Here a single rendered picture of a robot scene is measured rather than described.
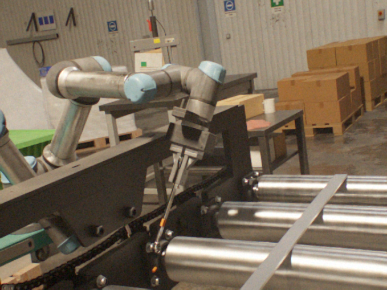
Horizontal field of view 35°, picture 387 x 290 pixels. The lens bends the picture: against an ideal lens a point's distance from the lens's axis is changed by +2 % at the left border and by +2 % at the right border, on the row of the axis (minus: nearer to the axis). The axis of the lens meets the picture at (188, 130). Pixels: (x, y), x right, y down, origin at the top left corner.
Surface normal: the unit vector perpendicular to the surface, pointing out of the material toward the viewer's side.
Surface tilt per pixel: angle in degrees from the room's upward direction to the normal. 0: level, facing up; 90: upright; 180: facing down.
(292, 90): 90
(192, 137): 64
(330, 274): 70
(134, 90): 90
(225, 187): 90
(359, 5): 90
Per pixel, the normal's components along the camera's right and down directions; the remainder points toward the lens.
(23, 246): 0.76, 0.00
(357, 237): -0.49, 0.26
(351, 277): -0.52, -0.13
